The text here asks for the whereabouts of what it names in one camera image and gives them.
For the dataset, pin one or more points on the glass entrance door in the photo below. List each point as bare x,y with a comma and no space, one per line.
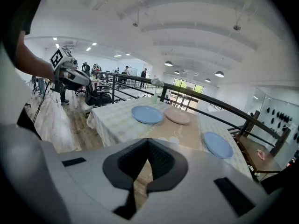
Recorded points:
187,85

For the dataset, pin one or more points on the white flower bouquet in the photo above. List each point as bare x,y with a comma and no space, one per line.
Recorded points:
157,82

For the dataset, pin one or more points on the black backpack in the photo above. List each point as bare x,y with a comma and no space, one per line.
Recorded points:
102,100

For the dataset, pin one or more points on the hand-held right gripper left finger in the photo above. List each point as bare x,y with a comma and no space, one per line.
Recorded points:
116,171

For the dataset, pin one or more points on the wooden side table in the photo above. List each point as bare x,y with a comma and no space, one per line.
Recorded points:
257,148

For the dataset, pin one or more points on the black metal railing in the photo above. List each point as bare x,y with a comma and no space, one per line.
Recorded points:
164,91

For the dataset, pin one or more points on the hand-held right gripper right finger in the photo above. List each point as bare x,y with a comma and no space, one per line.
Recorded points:
172,169

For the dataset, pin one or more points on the big pink plate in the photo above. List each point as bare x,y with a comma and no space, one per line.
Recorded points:
177,116

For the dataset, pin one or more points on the person's black shirt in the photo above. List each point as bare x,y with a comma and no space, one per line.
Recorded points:
21,8

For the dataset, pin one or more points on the whiteboard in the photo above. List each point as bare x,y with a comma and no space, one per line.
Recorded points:
133,71

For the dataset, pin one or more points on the big blue plate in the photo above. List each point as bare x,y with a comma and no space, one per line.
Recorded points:
147,114
218,144

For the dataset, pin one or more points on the group of black wall items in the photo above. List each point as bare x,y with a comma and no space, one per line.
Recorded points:
282,118

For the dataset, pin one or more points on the beige table runner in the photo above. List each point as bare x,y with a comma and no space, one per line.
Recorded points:
187,132

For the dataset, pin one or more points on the checkered tablecloth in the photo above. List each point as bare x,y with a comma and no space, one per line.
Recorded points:
112,122

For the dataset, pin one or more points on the green glass vase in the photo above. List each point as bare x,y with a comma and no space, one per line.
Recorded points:
154,99

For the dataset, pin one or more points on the black office chair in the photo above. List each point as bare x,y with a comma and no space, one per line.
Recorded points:
88,94

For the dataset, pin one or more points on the small pink cloth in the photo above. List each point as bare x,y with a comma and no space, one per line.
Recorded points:
261,154

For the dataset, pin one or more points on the round ceiling fixture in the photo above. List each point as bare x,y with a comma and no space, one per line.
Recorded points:
135,24
237,27

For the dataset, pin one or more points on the person's left forearm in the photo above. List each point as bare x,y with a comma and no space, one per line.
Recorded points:
30,62

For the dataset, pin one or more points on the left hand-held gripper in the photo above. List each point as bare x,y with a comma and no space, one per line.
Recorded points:
74,77

